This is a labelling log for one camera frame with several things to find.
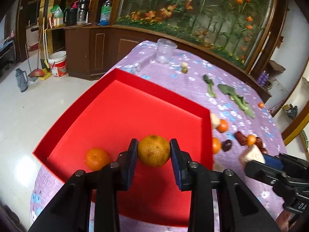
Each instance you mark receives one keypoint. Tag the large bok choy leaves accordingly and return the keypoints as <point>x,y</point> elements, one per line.
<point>239,100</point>

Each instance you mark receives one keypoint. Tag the small bok choy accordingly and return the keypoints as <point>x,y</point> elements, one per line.
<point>210,85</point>

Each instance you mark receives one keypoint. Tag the small beige chunk near cup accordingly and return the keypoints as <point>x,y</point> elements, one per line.
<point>184,65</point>

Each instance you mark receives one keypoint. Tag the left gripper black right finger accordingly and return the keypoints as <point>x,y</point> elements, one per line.
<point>195,178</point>

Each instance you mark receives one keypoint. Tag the wooden cabinet counter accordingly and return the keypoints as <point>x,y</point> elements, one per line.
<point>92,50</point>

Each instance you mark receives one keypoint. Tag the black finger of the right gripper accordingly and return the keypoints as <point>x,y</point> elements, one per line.
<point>262,173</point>
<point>286,162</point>

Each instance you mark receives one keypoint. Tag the white red plastic bucket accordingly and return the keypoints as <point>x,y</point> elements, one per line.
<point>57,63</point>

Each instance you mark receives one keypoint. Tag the grey thermos on floor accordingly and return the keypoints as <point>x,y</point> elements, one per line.
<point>22,79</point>

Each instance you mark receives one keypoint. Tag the red date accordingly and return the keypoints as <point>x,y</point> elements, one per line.
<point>241,138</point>
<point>259,144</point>

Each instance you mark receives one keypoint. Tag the white sugarcane chunk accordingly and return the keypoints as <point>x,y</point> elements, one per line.
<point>251,153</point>

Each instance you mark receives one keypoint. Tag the black kettle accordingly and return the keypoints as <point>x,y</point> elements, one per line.
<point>70,16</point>

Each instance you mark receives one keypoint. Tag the small green fruit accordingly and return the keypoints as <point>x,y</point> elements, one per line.
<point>184,70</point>

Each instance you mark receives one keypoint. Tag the orange tangerine at tray edge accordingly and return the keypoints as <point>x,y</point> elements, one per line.
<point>216,145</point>

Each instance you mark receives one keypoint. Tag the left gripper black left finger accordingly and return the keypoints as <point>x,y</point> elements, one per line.
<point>112,178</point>

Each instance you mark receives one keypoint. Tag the round beige sugarcane piece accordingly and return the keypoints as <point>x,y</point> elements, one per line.
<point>215,121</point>

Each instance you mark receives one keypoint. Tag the green white bag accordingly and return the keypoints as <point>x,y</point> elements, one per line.
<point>56,20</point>

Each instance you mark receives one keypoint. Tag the small orange tangerine in tray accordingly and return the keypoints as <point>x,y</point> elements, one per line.
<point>96,159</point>

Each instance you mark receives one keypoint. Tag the purple bottles pack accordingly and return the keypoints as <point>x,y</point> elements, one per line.
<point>263,78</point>

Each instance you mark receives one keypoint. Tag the orange tangerine beside tray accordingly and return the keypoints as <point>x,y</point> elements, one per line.
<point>223,126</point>

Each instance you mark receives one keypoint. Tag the red tray box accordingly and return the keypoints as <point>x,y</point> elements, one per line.
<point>117,108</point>

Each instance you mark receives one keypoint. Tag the large yellow orange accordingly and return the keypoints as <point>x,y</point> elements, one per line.
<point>154,151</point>

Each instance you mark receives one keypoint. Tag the flower garden mural panel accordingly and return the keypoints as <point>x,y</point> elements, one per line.
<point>232,29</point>

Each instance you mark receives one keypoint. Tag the broom and dustpan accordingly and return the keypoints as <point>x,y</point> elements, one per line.
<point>42,70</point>

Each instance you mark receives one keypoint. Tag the far small orange kumquat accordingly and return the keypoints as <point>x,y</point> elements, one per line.
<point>261,105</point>

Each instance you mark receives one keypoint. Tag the purple floral tablecloth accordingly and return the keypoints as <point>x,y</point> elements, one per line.
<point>141,62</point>

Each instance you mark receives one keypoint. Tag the green label water bottle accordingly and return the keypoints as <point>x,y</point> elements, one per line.
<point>105,13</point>

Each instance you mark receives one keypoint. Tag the clear plastic cup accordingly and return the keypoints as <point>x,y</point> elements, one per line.
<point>165,50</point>

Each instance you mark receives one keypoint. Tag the steel black thermos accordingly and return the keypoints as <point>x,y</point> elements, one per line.
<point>82,12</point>

